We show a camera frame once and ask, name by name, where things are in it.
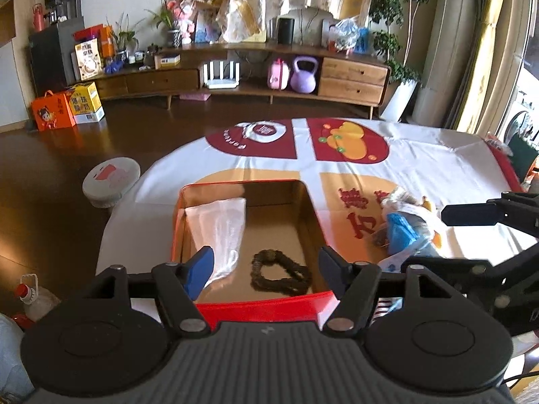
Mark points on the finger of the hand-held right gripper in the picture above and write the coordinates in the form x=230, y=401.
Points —
x=467, y=266
x=467, y=214

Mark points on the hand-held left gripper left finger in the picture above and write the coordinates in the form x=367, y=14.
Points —
x=200, y=271

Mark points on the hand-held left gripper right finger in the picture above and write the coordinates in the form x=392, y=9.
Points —
x=332, y=269

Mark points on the yellow plush toy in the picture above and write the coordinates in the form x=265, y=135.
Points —
x=427, y=204

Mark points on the blue cloth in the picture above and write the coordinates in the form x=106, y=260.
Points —
x=402, y=231

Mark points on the red rectangular box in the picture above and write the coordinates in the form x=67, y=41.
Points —
x=261, y=313

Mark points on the white plastic bag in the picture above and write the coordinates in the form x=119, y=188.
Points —
x=219, y=227

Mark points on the white patterned cloth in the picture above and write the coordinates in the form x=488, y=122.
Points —
x=391, y=261

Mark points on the clear plastic packet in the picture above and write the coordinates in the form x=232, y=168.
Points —
x=385, y=306

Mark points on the beige fuzzy cloth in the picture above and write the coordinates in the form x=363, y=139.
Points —
x=400, y=195

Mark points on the dark green cushion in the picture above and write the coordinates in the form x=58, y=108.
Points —
x=522, y=155

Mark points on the washing machine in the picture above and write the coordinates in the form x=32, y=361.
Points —
x=520, y=122

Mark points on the white round stool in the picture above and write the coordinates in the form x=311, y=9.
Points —
x=111, y=174

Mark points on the white plant pot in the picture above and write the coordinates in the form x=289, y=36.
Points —
x=400, y=101

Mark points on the plastic oil bottle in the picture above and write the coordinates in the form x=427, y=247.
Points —
x=40, y=301

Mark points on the yellow curtain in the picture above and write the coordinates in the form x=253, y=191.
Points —
x=492, y=50

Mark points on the pink flat box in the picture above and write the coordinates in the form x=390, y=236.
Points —
x=194, y=96

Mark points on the wooden TV cabinet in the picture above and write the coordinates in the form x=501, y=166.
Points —
x=353, y=73

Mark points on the cream curtain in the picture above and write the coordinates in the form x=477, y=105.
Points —
x=442, y=29

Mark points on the purple kettlebell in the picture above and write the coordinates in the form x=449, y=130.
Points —
x=304, y=80

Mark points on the white router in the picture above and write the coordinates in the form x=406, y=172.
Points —
x=221, y=75

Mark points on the pink toy case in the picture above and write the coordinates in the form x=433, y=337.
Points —
x=278, y=75

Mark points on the person's trouser leg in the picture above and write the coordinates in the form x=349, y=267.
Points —
x=12, y=353

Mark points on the yellow carton box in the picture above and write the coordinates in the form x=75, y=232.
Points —
x=86, y=101

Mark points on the small cardboard box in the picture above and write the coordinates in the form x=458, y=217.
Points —
x=167, y=62

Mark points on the orange gift box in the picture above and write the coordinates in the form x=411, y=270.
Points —
x=52, y=113

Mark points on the clear plastic bag with items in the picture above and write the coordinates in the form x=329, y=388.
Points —
x=343, y=33

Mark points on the dark teapot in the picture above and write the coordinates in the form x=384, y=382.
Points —
x=150, y=57

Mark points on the blue toy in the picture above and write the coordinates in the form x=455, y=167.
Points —
x=113, y=67

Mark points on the tall green indoor tree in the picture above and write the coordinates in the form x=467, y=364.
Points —
x=385, y=4

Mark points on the white yellow printed bag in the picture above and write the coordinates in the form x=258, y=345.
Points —
x=88, y=61

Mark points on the small potted orchid plant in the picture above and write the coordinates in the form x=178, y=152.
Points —
x=124, y=40

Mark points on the black speaker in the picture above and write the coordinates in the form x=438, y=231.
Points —
x=285, y=30

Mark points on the grey rounded board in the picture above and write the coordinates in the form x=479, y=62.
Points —
x=311, y=23

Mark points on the orange upright box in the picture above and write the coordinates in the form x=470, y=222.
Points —
x=108, y=42

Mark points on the pink doll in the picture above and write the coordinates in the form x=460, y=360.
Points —
x=187, y=19

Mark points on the potted plant with flowers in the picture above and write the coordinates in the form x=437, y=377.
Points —
x=166, y=19

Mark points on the black cabinet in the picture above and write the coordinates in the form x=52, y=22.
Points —
x=50, y=59

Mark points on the red flat gift box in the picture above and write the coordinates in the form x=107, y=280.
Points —
x=88, y=33

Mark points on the red water bottle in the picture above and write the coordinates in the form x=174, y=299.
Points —
x=38, y=19

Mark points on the black coffee machine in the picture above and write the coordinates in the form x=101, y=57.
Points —
x=63, y=4

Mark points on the wooden wall shelf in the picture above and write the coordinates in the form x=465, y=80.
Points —
x=6, y=8

